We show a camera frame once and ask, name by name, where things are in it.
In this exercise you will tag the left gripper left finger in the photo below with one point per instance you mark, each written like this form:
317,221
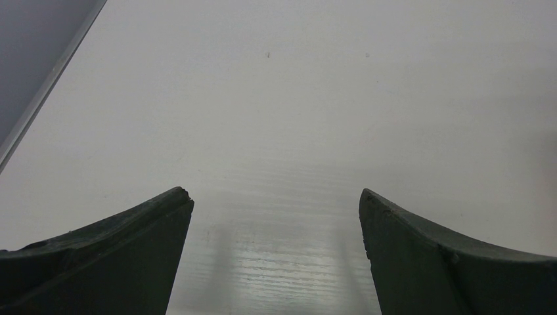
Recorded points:
123,264

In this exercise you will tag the left aluminium side rail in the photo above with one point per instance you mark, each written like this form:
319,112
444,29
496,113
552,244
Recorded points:
38,40

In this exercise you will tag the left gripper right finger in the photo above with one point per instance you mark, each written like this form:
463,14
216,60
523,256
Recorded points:
421,267

